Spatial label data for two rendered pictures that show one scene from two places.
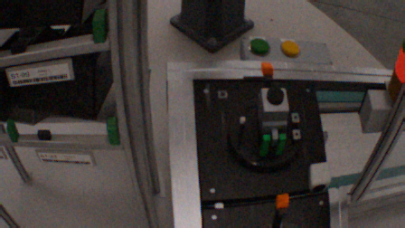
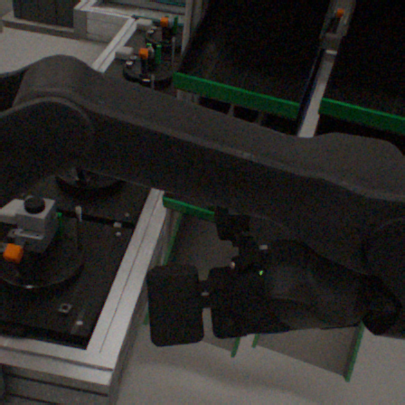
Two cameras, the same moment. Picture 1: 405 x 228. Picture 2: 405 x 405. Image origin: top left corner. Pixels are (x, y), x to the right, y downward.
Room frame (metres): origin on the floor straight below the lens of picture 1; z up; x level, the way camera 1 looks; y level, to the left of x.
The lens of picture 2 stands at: (1.06, 0.21, 1.59)
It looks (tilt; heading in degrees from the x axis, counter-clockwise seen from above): 38 degrees down; 189
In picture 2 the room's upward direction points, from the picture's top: 8 degrees clockwise
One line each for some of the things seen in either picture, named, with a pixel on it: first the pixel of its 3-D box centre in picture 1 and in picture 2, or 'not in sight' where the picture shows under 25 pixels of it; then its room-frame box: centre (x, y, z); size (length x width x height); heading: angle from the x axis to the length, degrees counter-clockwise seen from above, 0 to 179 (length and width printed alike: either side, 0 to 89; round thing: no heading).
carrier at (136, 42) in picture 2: not in sight; (168, 30); (-0.47, -0.20, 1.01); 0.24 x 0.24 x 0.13; 5
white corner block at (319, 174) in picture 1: (318, 177); (9, 213); (0.43, -0.22, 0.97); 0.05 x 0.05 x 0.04; 5
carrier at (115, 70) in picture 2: not in sight; (149, 61); (-0.22, -0.18, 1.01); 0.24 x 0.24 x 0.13; 5
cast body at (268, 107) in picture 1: (274, 111); (39, 216); (0.51, -0.11, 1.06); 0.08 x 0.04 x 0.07; 5
